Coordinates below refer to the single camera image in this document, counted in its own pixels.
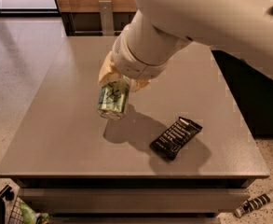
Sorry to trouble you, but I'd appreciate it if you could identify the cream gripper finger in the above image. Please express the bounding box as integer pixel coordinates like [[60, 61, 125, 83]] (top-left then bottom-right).
[[130, 79, 150, 92], [98, 52, 121, 86]]

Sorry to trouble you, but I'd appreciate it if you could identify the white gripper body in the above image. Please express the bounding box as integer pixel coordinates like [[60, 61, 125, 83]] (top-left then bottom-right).
[[112, 32, 167, 80]]

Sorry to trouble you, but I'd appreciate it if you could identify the green soda can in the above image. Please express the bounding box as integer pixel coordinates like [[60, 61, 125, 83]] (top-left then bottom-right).
[[98, 78, 130, 120]]

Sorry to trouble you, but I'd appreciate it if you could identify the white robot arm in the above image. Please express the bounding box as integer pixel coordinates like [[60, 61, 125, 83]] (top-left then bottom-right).
[[98, 0, 273, 91]]

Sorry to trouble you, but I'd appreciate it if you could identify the black snack bar wrapper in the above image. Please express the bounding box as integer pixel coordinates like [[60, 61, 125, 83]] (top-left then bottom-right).
[[150, 117, 202, 161]]

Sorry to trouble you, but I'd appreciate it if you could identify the grey table drawer unit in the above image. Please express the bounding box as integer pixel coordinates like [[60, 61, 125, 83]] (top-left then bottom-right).
[[19, 188, 249, 217]]

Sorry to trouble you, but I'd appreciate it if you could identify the black white striped tube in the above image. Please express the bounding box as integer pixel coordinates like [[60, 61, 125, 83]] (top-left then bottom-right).
[[234, 190, 273, 218]]

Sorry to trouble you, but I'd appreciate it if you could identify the horizontal metal rail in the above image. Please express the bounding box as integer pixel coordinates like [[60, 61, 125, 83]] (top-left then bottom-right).
[[72, 31, 122, 36]]

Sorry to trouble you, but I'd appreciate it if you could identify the left metal bracket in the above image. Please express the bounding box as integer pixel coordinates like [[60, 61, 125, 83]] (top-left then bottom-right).
[[99, 0, 115, 36]]

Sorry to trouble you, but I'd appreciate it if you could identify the wire basket with green bag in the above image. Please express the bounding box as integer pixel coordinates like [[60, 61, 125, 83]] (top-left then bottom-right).
[[7, 198, 50, 224]]

